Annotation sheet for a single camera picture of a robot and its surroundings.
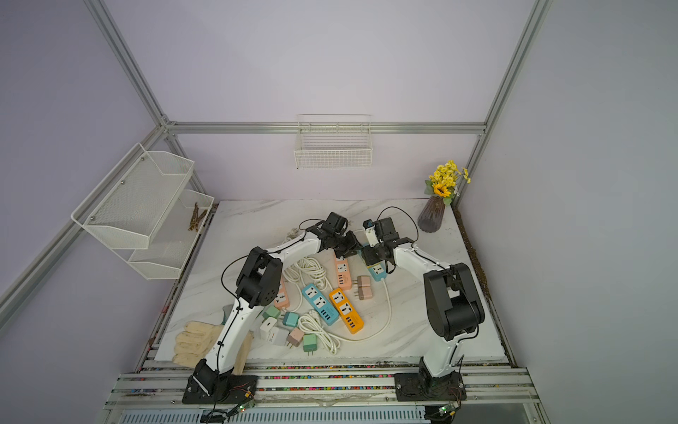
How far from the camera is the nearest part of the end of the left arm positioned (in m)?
0.82

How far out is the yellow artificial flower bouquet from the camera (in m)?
0.92

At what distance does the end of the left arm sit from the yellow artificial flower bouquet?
320mm
